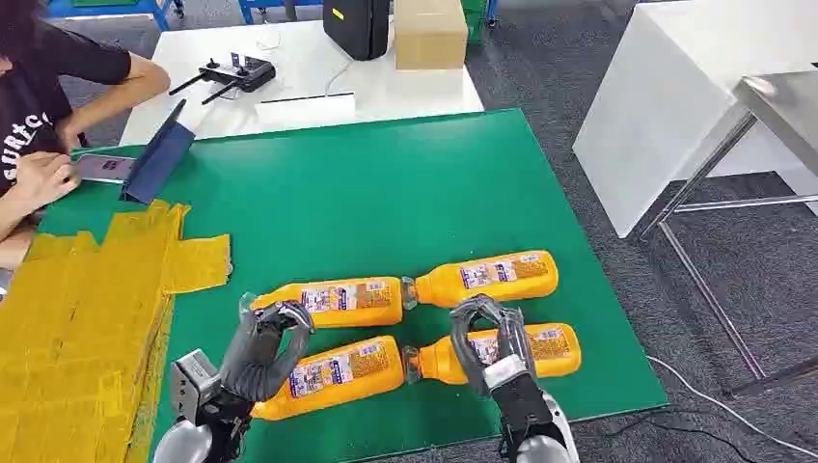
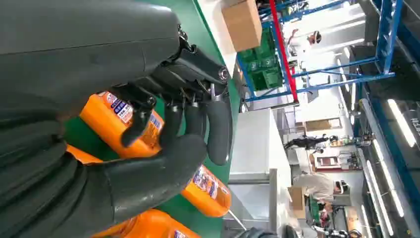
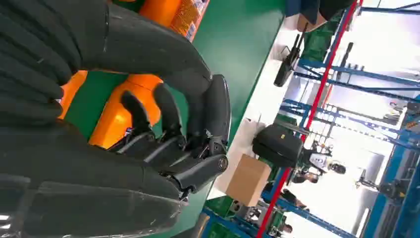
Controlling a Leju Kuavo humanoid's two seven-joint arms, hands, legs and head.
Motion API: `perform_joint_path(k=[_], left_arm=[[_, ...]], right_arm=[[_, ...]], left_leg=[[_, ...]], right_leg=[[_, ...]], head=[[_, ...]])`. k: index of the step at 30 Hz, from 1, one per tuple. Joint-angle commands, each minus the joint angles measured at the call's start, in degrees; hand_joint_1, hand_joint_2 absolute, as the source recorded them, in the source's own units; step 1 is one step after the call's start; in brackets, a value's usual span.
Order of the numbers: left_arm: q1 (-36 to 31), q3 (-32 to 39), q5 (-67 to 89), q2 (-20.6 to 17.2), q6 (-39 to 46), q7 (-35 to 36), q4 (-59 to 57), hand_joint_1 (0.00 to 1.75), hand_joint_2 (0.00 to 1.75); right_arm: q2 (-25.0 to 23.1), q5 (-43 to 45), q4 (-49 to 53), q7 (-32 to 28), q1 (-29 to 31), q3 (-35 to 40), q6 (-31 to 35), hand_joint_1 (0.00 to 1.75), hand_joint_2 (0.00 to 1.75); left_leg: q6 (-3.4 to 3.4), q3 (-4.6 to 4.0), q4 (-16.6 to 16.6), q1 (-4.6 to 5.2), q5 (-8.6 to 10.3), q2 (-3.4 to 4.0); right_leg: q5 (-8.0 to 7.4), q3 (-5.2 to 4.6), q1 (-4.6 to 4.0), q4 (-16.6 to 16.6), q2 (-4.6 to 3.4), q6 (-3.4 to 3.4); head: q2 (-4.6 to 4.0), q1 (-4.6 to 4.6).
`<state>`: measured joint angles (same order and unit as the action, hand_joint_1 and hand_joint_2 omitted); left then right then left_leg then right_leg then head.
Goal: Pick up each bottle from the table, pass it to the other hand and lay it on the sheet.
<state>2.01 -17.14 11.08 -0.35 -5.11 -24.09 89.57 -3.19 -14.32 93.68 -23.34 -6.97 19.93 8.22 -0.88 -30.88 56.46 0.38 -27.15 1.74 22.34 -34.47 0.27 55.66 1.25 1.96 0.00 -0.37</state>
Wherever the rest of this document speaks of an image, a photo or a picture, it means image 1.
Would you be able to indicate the yellow plastic sheet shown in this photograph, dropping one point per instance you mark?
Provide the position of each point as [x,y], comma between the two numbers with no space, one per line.
[76,332]

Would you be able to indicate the person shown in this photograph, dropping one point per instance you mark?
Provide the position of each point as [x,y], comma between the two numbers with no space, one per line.
[32,96]

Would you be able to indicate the green crate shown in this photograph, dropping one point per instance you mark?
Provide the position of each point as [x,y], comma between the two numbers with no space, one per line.
[474,19]

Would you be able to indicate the green table mat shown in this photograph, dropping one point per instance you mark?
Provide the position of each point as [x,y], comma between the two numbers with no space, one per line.
[383,192]

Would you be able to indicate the blue metal frame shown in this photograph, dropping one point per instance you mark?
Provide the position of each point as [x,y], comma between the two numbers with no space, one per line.
[255,5]
[109,9]

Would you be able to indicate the brown cardboard box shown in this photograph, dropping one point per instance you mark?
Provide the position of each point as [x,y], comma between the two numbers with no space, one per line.
[429,35]

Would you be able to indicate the white cabinet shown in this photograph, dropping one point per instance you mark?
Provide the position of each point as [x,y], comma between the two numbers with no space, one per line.
[671,96]

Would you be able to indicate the robot right silver arm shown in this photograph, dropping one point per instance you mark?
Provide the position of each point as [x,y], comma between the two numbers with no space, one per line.
[543,447]

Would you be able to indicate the steel bench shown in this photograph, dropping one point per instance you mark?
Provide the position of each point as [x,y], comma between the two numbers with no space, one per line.
[786,108]

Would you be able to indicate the dark blue tablet case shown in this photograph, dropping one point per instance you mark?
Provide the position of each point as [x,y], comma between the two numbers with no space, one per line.
[156,160]

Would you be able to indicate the smartphone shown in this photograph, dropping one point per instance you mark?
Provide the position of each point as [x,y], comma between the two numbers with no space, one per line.
[105,169]

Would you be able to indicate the robot right grey hand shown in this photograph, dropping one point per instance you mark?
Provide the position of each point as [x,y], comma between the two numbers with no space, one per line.
[463,345]

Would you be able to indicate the white table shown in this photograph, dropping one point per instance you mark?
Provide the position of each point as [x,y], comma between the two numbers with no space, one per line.
[300,64]

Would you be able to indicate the white flat box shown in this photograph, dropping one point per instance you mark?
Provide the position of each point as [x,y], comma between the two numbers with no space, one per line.
[307,110]

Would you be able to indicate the robot left grey hand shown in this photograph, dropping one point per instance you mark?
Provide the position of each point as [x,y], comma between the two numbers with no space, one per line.
[255,358]

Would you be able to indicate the orange drink bottle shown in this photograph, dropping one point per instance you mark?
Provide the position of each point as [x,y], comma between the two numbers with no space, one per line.
[345,297]
[345,374]
[498,275]
[556,351]

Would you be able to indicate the person's right hand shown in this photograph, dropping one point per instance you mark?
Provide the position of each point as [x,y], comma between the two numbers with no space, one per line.
[41,179]

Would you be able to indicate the black remote controller with antennas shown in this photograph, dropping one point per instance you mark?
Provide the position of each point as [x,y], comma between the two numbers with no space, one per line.
[246,73]

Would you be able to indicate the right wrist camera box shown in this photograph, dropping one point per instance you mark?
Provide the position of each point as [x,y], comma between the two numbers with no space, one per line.
[521,402]

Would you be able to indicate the black bag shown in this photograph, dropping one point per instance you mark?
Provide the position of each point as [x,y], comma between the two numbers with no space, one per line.
[354,25]

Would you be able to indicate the person's left hand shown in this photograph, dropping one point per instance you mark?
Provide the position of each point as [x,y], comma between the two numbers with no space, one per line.
[68,135]

